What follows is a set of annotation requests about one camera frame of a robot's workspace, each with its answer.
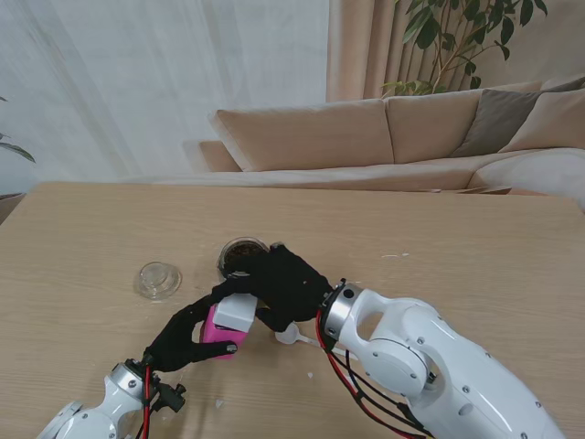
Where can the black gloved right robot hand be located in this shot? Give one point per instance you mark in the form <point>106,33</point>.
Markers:
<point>288,288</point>

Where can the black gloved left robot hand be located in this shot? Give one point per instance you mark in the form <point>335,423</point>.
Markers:
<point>178,343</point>

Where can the pink coffee jar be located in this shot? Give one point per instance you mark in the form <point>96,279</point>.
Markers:
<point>212,336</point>

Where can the white plastic spoon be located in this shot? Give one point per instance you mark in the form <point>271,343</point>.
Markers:
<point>288,337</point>

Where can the white square jar cap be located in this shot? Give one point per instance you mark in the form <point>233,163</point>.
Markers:
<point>235,313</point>

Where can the clear glass jar lid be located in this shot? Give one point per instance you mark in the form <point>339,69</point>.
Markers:
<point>153,276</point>

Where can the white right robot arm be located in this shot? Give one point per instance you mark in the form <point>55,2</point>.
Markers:
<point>434,361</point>

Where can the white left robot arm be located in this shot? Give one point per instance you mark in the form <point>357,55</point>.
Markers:
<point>100,411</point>

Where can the glass jar of coffee beans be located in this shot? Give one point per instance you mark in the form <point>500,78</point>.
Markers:
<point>242,249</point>

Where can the beige sofa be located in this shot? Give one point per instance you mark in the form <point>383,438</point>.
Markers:
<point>311,137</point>

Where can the white sheer curtain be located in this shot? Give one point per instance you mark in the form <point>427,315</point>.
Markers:
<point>160,82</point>

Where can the beige pleated curtain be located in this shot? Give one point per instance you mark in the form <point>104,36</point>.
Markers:
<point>356,50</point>

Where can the small green plant leaves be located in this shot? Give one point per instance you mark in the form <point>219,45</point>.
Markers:
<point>18,151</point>

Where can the grey sofa cushion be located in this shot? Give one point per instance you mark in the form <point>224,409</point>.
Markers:
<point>498,119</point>

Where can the tall green leafy plant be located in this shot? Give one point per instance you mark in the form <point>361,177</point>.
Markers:
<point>429,32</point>

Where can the beige sofa cushion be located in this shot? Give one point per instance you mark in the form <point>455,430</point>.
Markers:
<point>553,121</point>

